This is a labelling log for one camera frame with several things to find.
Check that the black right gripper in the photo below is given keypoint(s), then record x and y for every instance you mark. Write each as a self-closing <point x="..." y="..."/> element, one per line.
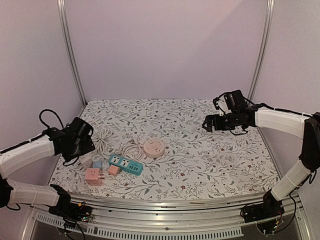
<point x="214" y="122"/>

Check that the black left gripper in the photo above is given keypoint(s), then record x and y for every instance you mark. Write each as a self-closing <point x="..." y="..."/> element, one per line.
<point x="88" y="145"/>

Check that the white cube socket adapter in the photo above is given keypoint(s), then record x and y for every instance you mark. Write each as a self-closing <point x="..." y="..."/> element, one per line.
<point x="86" y="161"/>

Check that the orange usb charger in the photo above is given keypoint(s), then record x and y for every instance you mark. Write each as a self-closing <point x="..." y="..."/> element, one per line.
<point x="114" y="170"/>

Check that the pink round power socket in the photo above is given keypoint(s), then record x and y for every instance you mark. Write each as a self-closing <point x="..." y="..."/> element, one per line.
<point x="154" y="148"/>

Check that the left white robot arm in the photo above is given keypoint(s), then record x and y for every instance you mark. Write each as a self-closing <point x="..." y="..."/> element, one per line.
<point x="12" y="159"/>

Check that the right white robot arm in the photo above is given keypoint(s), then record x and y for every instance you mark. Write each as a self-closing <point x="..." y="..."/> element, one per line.
<point x="297" y="139"/>

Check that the light blue usb charger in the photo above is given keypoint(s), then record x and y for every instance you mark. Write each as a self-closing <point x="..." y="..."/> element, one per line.
<point x="97" y="165"/>

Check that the pink cube socket adapter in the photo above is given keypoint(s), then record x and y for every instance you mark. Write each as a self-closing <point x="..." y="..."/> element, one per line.
<point x="94" y="177"/>

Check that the floral patterned table mat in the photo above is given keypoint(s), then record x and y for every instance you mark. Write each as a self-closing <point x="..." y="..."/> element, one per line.
<point x="196" y="164"/>

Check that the teal power strip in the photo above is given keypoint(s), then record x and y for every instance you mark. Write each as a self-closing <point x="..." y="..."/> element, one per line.
<point x="126" y="165"/>

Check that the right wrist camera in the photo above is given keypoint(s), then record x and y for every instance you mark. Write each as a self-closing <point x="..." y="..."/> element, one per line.
<point x="230" y="102"/>

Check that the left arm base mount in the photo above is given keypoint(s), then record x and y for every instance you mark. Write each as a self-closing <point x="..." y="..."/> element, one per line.
<point x="66" y="209"/>

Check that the aluminium front rail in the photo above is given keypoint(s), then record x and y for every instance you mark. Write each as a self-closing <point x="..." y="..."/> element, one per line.
<point x="205" y="219"/>

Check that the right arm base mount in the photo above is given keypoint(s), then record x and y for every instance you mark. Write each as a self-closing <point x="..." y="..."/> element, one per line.
<point x="269" y="208"/>

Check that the right aluminium frame post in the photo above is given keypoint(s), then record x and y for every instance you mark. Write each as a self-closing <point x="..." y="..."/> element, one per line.
<point x="270" y="5"/>

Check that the aluminium frame post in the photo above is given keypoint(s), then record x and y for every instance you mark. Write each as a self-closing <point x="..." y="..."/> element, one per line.
<point x="270" y="5"/>
<point x="61" y="6"/>

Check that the left aluminium frame post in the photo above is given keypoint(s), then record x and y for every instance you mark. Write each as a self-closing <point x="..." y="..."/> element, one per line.
<point x="61" y="6"/>

